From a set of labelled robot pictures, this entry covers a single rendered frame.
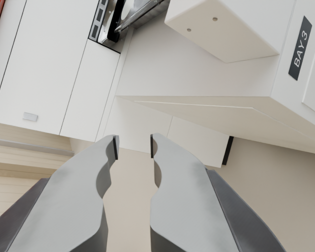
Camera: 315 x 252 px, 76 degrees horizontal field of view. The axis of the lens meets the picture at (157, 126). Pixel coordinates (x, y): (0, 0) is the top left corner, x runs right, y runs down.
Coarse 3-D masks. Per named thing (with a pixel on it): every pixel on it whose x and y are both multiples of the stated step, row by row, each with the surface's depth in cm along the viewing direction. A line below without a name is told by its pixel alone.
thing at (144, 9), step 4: (156, 0) 49; (160, 0) 48; (148, 4) 51; (152, 4) 51; (144, 8) 54; (148, 8) 53; (136, 12) 57; (140, 12) 56; (144, 12) 55; (132, 16) 60; (136, 16) 58; (128, 20) 62; (132, 20) 61; (124, 24) 65; (116, 28) 71; (120, 28) 69; (116, 32) 73
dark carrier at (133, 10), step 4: (124, 0) 73; (136, 0) 61; (140, 0) 58; (144, 0) 55; (148, 0) 53; (132, 4) 63; (136, 4) 60; (140, 4) 57; (144, 4) 54; (132, 8) 62; (136, 8) 59; (140, 8) 57; (120, 12) 73; (128, 12) 65; (132, 12) 61; (120, 16) 72; (128, 16) 64; (120, 20) 70; (124, 20) 66; (120, 24) 70
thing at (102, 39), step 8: (112, 0) 74; (112, 8) 75; (104, 16) 74; (104, 24) 74; (104, 32) 74; (120, 32) 77; (104, 40) 75; (120, 40) 78; (112, 48) 77; (120, 48) 78
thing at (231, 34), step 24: (192, 0) 24; (216, 0) 21; (240, 0) 23; (264, 0) 25; (288, 0) 27; (168, 24) 28; (192, 24) 27; (216, 24) 25; (240, 24) 24; (264, 24) 25; (216, 48) 31; (240, 48) 29; (264, 48) 28
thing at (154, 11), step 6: (162, 0) 58; (168, 0) 56; (156, 6) 61; (162, 6) 60; (150, 12) 65; (156, 12) 64; (138, 18) 71; (144, 18) 69; (150, 18) 68; (132, 24) 76; (138, 24) 75
